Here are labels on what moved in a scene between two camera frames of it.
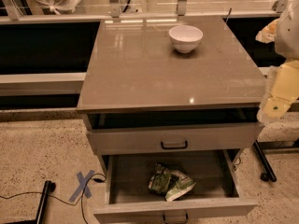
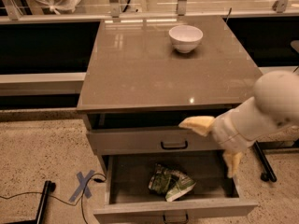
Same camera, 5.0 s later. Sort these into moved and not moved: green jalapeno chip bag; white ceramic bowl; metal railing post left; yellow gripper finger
Moved: yellow gripper finger
Not moved: white ceramic bowl; metal railing post left; green jalapeno chip bag
